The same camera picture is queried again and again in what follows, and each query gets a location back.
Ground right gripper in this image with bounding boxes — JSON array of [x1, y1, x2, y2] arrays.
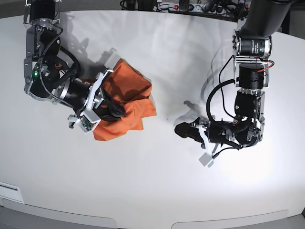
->
[[68, 69, 126, 129]]

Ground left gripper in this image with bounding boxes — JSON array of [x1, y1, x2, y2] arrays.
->
[[174, 122, 235, 157]]

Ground orange T-shirt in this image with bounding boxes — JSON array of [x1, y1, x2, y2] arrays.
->
[[93, 59, 157, 141]]

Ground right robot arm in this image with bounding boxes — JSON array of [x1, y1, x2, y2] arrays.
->
[[23, 0, 126, 133]]

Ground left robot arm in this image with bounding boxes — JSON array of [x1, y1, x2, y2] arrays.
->
[[174, 0, 293, 159]]

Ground white power strip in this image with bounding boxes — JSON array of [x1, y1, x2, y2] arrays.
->
[[153, 0, 226, 15]]

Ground white label on table edge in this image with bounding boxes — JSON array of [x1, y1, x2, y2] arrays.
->
[[0, 182, 24, 204]]

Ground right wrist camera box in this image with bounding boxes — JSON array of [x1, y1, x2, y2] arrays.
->
[[78, 115, 100, 133]]

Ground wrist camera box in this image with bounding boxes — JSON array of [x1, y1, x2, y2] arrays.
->
[[199, 153, 214, 167], [78, 115, 100, 133]]

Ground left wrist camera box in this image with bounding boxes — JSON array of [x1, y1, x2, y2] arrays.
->
[[199, 153, 214, 167]]

